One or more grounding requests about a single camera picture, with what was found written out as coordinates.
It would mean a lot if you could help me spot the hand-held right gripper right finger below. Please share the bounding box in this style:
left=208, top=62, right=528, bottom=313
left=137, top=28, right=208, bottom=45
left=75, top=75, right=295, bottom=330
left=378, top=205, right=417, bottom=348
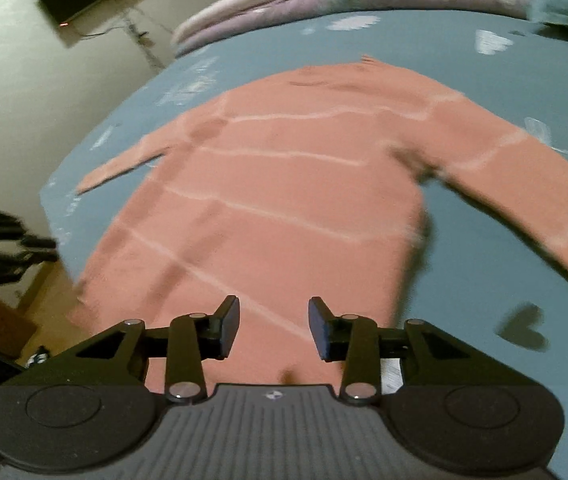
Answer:
left=308, top=296, right=535, bottom=403

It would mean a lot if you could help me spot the blue printed bed sheet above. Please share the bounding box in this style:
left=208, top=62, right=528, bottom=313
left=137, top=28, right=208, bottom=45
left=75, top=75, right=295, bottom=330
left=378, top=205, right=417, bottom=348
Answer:
left=39, top=7, right=568, bottom=480

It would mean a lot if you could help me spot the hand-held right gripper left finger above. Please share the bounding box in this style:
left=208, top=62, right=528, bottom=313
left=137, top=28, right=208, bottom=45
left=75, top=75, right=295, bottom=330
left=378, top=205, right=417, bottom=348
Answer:
left=19, top=296, right=241, bottom=403

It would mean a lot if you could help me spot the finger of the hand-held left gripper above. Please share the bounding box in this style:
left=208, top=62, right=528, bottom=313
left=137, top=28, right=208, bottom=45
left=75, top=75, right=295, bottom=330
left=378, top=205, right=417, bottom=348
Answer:
left=16, top=235, right=60, bottom=263

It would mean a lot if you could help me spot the pink striped knit sweater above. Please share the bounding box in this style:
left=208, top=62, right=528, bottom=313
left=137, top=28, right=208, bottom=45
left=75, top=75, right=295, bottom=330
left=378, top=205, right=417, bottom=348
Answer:
left=66, top=55, right=568, bottom=393

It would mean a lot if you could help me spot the black television cable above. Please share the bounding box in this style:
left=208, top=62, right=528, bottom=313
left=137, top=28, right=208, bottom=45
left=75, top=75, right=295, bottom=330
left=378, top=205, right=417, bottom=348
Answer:
left=66, top=7, right=167, bottom=71

